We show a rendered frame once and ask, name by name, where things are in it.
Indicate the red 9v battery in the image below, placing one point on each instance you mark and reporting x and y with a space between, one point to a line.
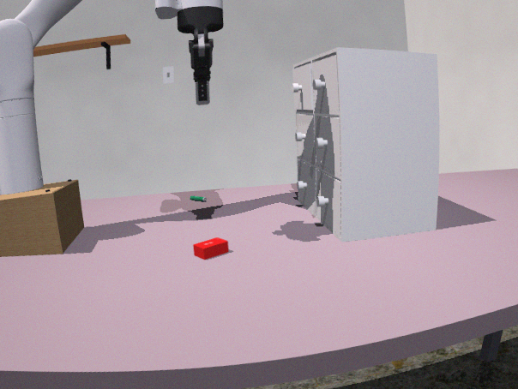
210 248

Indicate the white chest of drawers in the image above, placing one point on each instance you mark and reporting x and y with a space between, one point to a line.
389 141

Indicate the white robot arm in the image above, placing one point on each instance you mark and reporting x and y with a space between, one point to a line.
20 167

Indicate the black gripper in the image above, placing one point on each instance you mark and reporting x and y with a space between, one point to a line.
197 20

